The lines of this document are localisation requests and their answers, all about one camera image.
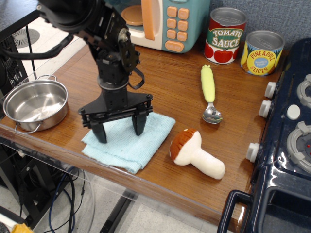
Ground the pineapple slices can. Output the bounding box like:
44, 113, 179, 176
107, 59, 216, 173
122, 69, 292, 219
240, 30, 285, 76

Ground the blue cable under table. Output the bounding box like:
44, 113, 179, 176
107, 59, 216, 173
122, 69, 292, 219
48, 167, 85, 233

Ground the yellow object on floor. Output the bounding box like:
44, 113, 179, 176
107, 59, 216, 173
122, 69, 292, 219
11, 223, 33, 233

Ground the dark blue toy stove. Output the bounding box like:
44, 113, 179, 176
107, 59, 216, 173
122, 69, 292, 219
218, 38, 311, 233

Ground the tomato sauce can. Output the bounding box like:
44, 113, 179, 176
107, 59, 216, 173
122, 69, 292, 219
204, 7, 247, 64

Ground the toy microwave teal cream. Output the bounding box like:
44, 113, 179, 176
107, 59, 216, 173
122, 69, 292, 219
110, 0, 210, 53

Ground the spoon with green handle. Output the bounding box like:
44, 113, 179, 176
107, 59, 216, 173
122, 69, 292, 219
201, 65, 223, 124

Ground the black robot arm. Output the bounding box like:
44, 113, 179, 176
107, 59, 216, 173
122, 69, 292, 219
1, 0, 152, 143

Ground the plush mushroom toy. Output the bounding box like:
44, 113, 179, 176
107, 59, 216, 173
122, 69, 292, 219
170, 128, 225, 180

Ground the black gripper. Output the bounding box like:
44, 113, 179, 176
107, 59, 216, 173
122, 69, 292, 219
78, 83, 153, 143

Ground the stainless steel pot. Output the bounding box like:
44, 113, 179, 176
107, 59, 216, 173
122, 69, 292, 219
3, 77, 69, 134

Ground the black table leg frame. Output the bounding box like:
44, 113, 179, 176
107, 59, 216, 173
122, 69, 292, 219
99, 189, 137, 233

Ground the light blue towel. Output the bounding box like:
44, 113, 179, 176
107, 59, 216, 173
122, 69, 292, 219
82, 113, 175, 174

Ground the black cable under table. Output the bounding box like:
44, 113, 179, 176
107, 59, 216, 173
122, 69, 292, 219
42, 169, 86, 233

